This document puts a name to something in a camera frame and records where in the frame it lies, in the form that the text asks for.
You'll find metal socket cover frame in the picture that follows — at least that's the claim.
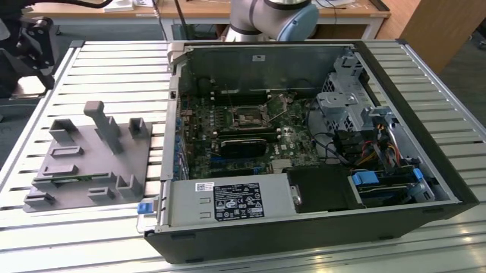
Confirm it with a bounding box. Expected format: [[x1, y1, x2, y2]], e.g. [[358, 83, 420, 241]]
[[265, 92, 297, 121]]

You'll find CPU socket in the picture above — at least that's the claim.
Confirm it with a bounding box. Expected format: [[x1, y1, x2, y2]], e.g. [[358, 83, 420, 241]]
[[230, 104, 276, 129]]

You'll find wooden desk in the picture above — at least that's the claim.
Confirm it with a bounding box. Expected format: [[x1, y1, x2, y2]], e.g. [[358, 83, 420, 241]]
[[26, 0, 165, 26], [162, 0, 392, 40]]

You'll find grey parts rack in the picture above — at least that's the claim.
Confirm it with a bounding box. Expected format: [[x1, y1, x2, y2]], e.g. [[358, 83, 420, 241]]
[[22, 100, 155, 214]]

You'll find green RAM stick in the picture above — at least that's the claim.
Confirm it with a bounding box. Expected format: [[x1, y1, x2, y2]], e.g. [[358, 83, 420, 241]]
[[218, 131, 278, 140], [51, 175, 95, 183]]

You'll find blue case latch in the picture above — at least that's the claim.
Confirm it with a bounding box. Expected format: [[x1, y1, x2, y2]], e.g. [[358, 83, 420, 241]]
[[137, 200, 157, 216]]

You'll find black graphics card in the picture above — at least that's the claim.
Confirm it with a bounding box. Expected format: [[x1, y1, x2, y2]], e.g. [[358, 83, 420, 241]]
[[218, 138, 269, 159]]

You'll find silver power supply unit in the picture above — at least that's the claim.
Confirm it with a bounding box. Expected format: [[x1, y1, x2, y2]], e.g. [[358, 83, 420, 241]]
[[162, 172, 297, 230]]

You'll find green motherboard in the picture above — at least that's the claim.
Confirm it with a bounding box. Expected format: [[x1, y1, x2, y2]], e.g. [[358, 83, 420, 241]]
[[178, 92, 334, 180]]

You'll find black rating label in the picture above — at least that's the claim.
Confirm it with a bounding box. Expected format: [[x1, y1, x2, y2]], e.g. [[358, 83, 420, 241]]
[[214, 183, 263, 222]]

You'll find silver drive cage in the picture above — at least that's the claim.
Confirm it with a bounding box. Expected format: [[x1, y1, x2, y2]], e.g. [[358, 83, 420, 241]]
[[316, 55, 392, 134]]

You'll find black plastic shroud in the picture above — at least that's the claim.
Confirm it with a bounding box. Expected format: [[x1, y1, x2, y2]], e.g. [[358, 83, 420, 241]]
[[286, 166, 361, 214]]

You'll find black open PC case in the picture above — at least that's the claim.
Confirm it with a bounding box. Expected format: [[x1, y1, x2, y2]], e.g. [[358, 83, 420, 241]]
[[143, 39, 480, 265]]

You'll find blue disk carrier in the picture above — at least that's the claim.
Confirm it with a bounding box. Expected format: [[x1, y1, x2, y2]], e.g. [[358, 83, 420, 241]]
[[352, 169, 381, 188]]

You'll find wooden cabinet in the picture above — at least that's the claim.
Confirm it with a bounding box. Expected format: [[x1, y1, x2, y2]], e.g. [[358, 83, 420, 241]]
[[398, 0, 486, 75]]

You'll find silver disk bay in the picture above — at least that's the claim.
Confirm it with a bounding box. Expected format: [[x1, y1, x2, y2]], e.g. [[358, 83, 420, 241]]
[[348, 164, 438, 210]]

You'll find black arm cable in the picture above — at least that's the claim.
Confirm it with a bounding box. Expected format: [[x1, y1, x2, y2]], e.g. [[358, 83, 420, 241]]
[[22, 0, 115, 10]]

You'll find black ribbed plastic bracket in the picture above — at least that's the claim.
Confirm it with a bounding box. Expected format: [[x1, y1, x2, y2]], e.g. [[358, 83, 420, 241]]
[[333, 130, 368, 166]]

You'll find yellow orange wire bundle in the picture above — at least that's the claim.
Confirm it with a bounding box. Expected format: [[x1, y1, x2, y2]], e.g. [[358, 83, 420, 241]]
[[356, 125, 402, 168]]

